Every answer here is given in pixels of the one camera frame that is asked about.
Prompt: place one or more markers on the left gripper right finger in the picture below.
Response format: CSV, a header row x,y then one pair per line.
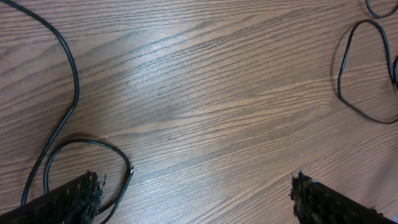
x,y
315,203

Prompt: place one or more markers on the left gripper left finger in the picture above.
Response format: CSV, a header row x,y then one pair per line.
x,y
77,201

